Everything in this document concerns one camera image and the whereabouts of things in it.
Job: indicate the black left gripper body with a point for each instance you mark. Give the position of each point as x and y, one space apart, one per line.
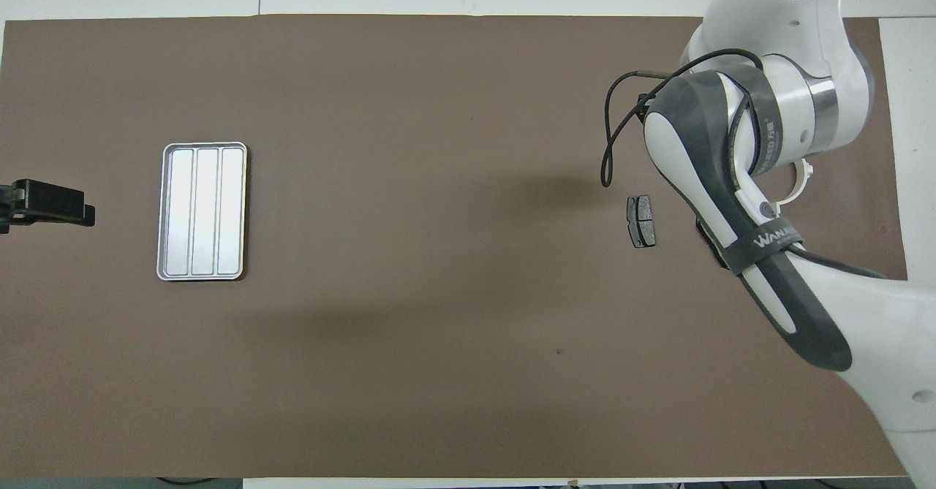
6 207

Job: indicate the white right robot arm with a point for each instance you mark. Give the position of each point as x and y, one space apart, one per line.
797 109

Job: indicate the silver metal tray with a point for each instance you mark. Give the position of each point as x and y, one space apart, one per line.
202 211

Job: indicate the brown table mat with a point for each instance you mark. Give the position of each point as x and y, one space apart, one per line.
439 182

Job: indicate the dark grey rectangular brake pad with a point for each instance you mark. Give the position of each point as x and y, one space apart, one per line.
641 221

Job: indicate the dark grey curved brake pad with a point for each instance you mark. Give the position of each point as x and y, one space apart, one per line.
706 240

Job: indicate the white curved plastic bracket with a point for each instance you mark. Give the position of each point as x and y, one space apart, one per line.
802 182

